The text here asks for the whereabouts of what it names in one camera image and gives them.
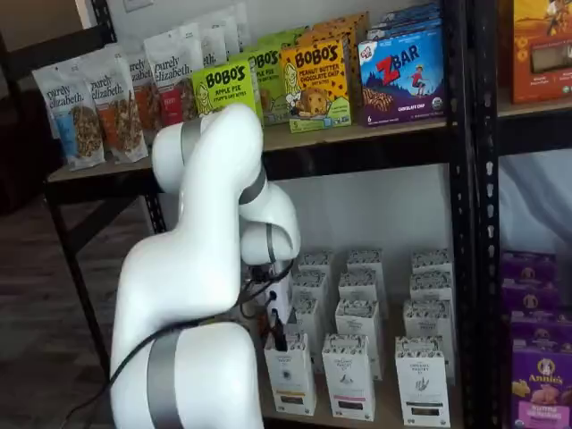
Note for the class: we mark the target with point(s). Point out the white box with pink strip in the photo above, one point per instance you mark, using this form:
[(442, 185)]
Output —
[(357, 286), (348, 380), (364, 261), (357, 317)]

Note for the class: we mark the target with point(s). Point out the orange label granola bag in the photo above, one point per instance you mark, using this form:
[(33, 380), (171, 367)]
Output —
[(147, 103), (118, 116)]

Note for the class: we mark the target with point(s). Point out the purple Annie's box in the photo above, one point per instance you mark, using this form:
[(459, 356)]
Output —
[(543, 328), (532, 301), (543, 389), (529, 270)]

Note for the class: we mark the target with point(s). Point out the white wall plate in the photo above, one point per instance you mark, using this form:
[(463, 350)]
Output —
[(138, 5)]

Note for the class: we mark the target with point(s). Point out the red label granola bag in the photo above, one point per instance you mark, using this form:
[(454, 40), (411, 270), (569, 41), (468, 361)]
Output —
[(174, 89)]

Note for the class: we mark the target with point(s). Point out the white box with yellow strip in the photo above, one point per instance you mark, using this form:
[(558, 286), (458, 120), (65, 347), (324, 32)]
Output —
[(313, 286), (308, 324), (290, 380), (316, 263)]

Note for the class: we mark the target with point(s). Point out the white box with dark strip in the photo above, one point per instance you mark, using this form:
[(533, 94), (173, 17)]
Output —
[(426, 319), (431, 263), (420, 384), (431, 288)]

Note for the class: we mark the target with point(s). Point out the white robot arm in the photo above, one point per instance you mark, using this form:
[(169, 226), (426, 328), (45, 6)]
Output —
[(201, 201)]

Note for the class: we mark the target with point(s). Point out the yellow Bobo's peanut butter box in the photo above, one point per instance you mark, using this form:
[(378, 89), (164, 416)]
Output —
[(313, 89), (353, 27)]

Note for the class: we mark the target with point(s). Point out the orange snack box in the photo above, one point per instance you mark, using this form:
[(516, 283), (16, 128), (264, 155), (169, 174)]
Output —
[(545, 44)]

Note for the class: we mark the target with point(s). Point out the blue Zbar box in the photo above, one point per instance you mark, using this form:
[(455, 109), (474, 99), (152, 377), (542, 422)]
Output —
[(402, 89), (402, 27)]

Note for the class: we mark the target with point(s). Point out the white granola bag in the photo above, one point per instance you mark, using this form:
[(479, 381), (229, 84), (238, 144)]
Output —
[(236, 31), (212, 44)]

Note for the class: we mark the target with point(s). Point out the dark upholstered furniture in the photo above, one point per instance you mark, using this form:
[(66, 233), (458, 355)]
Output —
[(24, 152)]

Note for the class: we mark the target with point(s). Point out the black metal shelving rack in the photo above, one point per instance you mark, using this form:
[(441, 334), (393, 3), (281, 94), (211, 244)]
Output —
[(460, 223), (487, 313)]

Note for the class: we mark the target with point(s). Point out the green Bobo's apple pie box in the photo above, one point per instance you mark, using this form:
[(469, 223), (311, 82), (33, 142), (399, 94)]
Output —
[(270, 89), (223, 85), (286, 38)]

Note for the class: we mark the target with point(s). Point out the white plastic sheet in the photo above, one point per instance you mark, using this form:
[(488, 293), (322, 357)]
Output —
[(536, 201)]

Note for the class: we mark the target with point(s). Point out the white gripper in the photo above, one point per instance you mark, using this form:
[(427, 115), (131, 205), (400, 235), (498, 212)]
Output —
[(281, 295)]

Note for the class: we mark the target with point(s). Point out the blue label granola bag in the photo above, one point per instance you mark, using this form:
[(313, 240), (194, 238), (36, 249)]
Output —
[(71, 116)]

